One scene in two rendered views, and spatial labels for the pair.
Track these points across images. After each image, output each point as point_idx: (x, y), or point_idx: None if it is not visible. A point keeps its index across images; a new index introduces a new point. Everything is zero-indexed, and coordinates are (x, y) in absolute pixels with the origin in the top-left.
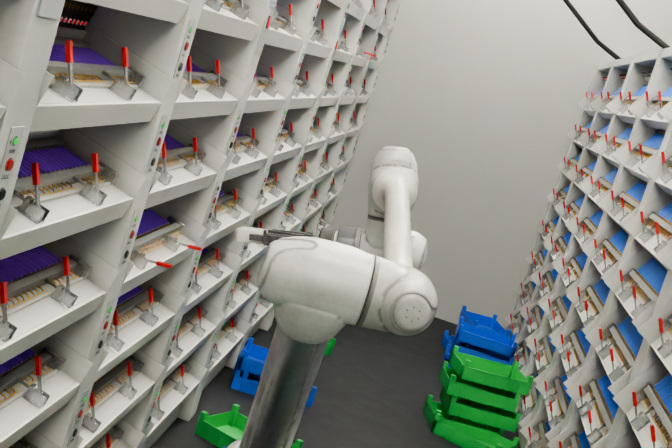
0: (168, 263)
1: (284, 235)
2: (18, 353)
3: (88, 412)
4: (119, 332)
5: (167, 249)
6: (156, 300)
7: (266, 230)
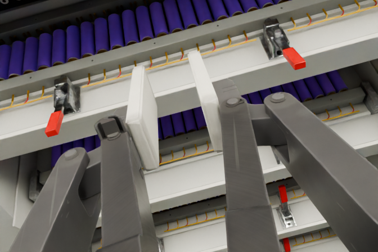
0: (55, 124)
1: (101, 208)
2: None
3: (157, 237)
4: (180, 167)
5: (257, 52)
6: (369, 108)
7: (201, 103)
